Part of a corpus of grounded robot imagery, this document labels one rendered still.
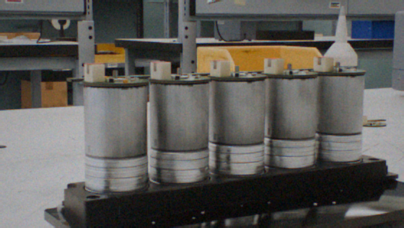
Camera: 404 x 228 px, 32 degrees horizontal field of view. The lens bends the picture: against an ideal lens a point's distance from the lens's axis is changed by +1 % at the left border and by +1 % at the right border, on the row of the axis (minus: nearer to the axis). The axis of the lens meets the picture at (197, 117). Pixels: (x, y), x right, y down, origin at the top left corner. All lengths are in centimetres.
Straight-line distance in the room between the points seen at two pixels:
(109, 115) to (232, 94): 6
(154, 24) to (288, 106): 480
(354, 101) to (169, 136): 9
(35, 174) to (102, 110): 15
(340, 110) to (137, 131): 10
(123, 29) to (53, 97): 88
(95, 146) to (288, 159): 9
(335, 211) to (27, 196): 15
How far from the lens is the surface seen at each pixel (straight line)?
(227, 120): 28
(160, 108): 27
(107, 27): 494
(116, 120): 26
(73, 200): 26
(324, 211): 28
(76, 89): 270
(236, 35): 305
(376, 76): 633
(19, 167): 42
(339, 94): 32
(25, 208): 33
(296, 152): 30
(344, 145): 32
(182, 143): 27
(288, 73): 30
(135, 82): 26
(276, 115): 30
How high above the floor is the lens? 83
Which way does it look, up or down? 8 degrees down
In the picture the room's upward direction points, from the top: straight up
